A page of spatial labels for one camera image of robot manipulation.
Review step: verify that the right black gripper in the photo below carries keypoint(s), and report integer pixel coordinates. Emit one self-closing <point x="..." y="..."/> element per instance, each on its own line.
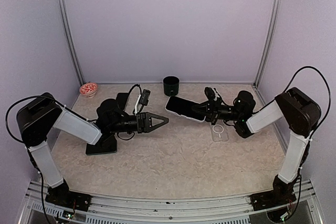
<point x="212" y="110"/>

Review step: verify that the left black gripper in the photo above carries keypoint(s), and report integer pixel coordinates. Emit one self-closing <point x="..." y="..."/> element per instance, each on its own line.
<point x="145" y="125"/>

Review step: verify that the lavender phone case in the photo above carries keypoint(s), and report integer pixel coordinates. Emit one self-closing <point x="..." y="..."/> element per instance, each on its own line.
<point x="181" y="116"/>

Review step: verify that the black phone top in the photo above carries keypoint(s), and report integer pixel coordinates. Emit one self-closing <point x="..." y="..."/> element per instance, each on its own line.
<point x="183" y="108"/>

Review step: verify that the black phone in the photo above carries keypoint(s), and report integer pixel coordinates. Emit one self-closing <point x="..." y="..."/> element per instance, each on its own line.
<point x="122" y="100"/>
<point x="183" y="108"/>
<point x="106" y="144"/>

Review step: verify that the clear phone case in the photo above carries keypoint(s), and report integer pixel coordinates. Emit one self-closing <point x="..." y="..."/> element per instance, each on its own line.
<point x="219" y="132"/>

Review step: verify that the black phone bottom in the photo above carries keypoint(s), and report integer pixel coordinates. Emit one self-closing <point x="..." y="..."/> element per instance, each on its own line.
<point x="106" y="144"/>

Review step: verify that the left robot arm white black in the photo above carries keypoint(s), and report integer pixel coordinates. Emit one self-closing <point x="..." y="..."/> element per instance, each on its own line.
<point x="36" y="119"/>

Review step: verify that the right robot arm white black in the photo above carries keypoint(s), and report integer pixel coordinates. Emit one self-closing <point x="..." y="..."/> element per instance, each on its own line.
<point x="299" y="112"/>

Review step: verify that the dark green mug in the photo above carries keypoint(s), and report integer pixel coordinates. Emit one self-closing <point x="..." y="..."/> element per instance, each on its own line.
<point x="171" y="85"/>

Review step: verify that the red white patterned bowl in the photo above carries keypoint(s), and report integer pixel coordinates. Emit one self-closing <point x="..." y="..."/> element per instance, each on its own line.
<point x="88" y="90"/>

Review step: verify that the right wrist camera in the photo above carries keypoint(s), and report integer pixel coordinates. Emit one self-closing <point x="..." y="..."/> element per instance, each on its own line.
<point x="212" y="95"/>

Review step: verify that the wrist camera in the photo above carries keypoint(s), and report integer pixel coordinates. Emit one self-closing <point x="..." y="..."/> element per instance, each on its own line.
<point x="212" y="95"/>
<point x="141" y="101"/>

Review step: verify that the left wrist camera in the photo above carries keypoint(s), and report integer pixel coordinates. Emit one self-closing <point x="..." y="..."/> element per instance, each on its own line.
<point x="141" y="101"/>

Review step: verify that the front aluminium rail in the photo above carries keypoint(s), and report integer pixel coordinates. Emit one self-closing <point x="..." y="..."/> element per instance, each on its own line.
<point x="226" y="209"/>

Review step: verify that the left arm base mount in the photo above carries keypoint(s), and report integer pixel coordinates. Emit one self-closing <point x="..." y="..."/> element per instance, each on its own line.
<point x="72" y="200"/>

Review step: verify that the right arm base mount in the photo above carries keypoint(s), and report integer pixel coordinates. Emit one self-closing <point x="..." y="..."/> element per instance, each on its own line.
<point x="265" y="200"/>

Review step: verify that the right aluminium frame post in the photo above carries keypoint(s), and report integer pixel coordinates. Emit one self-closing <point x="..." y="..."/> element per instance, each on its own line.
<point x="267" y="45"/>

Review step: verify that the aluminium frame post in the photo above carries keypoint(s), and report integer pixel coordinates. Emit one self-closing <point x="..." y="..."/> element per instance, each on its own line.
<point x="267" y="45"/>
<point x="70" y="41"/>

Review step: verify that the left aluminium frame post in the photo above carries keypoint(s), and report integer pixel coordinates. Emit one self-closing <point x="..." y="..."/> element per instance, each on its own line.
<point x="70" y="41"/>

